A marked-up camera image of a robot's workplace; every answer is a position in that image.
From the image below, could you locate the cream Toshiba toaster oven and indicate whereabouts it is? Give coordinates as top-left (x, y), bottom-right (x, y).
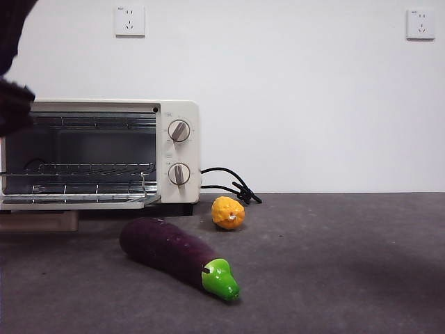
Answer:
top-left (0, 100), bottom-right (202, 216)

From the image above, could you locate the oven knob upright pointer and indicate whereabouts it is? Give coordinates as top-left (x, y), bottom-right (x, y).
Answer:
top-left (168, 162), bottom-right (191, 188)

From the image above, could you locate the purple toy eggplant green stem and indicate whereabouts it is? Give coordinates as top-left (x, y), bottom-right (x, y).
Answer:
top-left (119, 217), bottom-right (241, 302)

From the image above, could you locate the oven knob slanted pointer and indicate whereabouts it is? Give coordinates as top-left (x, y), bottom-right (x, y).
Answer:
top-left (168, 120), bottom-right (191, 143)

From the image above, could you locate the yellow bumpy toy fruit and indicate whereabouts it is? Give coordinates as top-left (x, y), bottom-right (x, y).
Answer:
top-left (211, 196), bottom-right (246, 231)

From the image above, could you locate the black oven power cable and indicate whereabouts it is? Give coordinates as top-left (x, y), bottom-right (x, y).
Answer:
top-left (200, 166), bottom-right (263, 205)

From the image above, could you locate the white wall socket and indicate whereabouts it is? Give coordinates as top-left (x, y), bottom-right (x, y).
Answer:
top-left (115, 5), bottom-right (146, 38)
top-left (405, 9), bottom-right (436, 41)

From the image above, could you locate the glass oven door with handle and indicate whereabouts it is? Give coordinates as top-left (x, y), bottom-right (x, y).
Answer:
top-left (0, 193), bottom-right (162, 233)

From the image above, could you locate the oven wire rack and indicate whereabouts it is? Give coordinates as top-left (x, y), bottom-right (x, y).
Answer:
top-left (0, 161), bottom-right (157, 179)

